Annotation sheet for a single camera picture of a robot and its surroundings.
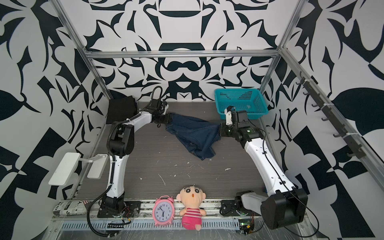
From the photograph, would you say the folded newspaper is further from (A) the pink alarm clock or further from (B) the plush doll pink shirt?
(B) the plush doll pink shirt

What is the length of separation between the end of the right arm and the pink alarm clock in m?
0.44

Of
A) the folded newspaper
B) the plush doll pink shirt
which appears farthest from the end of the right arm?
the folded newspaper

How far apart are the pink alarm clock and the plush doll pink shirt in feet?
0.16

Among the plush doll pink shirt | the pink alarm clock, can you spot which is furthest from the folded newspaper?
the plush doll pink shirt

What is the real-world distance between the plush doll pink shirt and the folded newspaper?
1.50 feet

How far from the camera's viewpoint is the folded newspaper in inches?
28.3

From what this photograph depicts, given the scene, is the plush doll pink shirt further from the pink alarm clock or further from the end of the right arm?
the end of the right arm

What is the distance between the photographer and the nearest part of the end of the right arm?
0.54 m

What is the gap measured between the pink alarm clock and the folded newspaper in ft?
1.08

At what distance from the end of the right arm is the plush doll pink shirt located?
31cm

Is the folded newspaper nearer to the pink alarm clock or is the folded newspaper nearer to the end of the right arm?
the pink alarm clock

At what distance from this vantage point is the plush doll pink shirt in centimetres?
67

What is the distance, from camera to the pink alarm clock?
70 cm

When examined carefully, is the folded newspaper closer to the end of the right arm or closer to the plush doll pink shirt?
the plush doll pink shirt
